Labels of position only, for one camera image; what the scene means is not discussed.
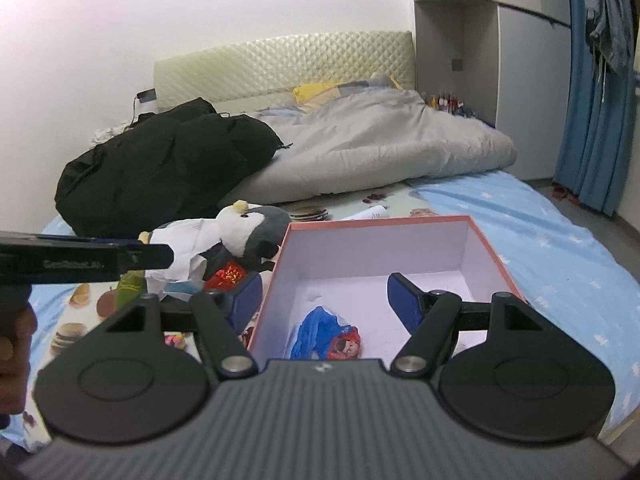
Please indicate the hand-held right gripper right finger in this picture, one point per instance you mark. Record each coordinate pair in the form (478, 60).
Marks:
(401, 300)

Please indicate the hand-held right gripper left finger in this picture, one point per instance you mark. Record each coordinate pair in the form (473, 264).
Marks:
(248, 299)

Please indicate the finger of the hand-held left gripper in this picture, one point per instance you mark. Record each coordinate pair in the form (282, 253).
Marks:
(150, 257)

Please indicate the orange cardboard box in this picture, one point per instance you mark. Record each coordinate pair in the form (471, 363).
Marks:
(375, 245)

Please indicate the grey white penguin plush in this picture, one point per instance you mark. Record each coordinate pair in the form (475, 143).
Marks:
(260, 235)

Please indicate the person's left hand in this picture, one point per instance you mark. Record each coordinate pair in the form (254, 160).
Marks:
(17, 350)

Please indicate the red sparkly ornament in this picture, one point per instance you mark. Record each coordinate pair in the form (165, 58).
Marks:
(226, 275)

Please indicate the green plush toy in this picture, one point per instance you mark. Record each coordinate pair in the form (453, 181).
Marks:
(131, 287)

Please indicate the blue red plush toy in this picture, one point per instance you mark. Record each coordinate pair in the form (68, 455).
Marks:
(320, 332)

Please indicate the black jacket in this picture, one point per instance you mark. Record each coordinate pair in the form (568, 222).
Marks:
(165, 170)

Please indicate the white paper roll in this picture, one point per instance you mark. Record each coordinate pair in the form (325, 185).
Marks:
(370, 212)

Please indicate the white crumpled cloth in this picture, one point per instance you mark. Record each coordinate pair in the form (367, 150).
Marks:
(110, 132)

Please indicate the grey pillow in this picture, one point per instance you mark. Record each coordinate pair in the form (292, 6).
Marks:
(380, 145)

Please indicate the blue star bed sheet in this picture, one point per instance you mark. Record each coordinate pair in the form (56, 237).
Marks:
(550, 245)

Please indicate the black charger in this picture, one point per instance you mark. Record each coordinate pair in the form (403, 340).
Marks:
(147, 95)

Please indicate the group of small bottles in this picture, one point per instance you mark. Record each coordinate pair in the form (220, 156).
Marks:
(447, 102)

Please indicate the yellow pillow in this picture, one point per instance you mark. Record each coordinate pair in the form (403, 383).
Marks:
(320, 92)

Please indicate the cream quilted headboard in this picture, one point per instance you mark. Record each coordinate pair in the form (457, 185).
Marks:
(280, 65)

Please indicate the blue curtain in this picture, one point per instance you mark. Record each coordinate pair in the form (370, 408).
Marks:
(595, 150)

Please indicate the grey white wardrobe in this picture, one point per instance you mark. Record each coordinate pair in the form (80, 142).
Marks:
(465, 25)

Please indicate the hanging clothes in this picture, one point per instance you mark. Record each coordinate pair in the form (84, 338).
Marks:
(610, 15)

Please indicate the wall switch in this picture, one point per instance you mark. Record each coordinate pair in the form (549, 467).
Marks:
(456, 64)

